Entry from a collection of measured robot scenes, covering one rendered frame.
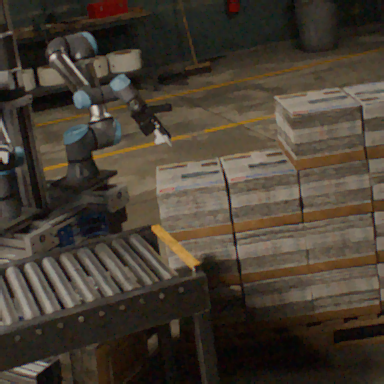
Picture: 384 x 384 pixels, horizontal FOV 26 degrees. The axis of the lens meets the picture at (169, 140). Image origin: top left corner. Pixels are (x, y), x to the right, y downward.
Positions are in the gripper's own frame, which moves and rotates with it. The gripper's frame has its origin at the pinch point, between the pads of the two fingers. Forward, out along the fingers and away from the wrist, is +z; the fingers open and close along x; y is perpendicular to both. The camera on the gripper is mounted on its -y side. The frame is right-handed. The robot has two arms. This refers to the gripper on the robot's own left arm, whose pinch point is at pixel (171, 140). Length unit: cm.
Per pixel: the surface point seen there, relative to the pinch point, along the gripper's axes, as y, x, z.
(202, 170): -2.3, -1.2, 19.2
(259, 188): -18.8, 18.8, 33.6
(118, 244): 30, 61, 4
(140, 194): 74, -228, 75
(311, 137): -48, 18, 29
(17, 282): 59, 82, -12
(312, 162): -42, 19, 38
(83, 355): 71, 53, 35
